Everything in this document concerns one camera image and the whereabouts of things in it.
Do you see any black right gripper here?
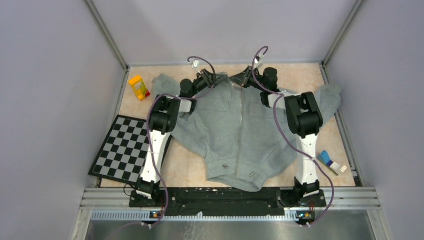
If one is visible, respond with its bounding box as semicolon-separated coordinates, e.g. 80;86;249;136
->
228;66;266;93

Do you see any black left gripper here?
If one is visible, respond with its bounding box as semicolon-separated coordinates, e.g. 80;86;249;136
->
190;68;227;97

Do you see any grey zip-up jacket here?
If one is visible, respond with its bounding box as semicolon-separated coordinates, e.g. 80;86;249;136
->
152;72;343;193

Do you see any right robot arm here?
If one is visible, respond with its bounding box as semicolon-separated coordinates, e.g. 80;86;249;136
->
229;66;324;206

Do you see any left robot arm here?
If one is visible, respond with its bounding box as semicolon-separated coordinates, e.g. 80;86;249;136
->
134;69;229;207

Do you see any blue toy block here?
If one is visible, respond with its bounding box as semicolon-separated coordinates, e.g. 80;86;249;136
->
317;150;333;167

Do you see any black white checkerboard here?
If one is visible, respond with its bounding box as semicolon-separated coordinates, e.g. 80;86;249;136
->
88;115;163;186

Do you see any white small card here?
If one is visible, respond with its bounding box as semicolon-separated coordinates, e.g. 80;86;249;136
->
329;162;348;176

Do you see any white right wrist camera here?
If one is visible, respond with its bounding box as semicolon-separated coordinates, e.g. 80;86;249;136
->
253;54;264;69

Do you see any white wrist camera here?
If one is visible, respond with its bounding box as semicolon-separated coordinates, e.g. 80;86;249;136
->
253;54;264;69
191;59;201;70

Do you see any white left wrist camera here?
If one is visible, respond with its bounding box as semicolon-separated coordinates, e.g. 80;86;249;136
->
191;59;201;70

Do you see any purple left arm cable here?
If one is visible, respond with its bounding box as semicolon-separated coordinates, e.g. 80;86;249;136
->
145;56;218;229

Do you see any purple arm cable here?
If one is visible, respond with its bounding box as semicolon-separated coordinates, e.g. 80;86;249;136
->
145;56;218;229
251;45;335;229

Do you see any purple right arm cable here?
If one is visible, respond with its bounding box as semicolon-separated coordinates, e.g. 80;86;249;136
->
251;45;335;229

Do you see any yellow toy block frame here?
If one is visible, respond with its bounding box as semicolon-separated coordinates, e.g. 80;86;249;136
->
128;75;151;101

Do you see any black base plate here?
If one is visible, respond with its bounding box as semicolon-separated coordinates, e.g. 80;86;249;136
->
129;187;328;217

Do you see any aluminium front rail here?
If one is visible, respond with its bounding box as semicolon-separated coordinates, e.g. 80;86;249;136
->
80;187;381;223

